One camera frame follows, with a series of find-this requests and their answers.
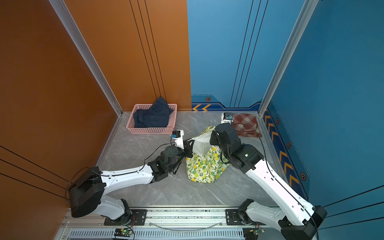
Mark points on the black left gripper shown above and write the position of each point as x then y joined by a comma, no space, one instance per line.
188,150

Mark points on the lemon print skirt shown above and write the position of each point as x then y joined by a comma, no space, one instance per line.
207,162

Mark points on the red plaid skirt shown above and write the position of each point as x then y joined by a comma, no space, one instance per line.
246,125

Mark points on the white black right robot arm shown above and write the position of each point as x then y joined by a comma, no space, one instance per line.
296,218

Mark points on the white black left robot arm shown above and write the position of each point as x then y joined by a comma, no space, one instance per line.
89,193

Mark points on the dark navy skirt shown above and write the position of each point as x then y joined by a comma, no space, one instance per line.
157,116

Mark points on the pink perforated plastic basket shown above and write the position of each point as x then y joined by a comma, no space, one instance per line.
161,131

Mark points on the green circuit board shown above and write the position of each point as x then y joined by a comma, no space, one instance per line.
124,234

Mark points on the right circuit board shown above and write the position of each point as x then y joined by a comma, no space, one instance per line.
252,233

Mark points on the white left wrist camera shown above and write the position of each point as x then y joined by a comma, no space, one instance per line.
177,139

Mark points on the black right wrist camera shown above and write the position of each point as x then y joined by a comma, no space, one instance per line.
227,117

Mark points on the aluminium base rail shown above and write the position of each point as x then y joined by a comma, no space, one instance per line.
166,223

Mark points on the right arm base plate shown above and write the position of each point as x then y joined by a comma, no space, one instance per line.
233,218

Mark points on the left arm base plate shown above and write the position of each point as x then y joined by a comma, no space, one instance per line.
135,217

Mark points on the aluminium right corner post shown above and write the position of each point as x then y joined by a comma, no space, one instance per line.
301,23

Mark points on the aluminium corner post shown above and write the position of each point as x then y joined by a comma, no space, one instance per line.
301,23
76,36

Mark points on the aluminium left corner post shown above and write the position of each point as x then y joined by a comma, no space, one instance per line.
76,36

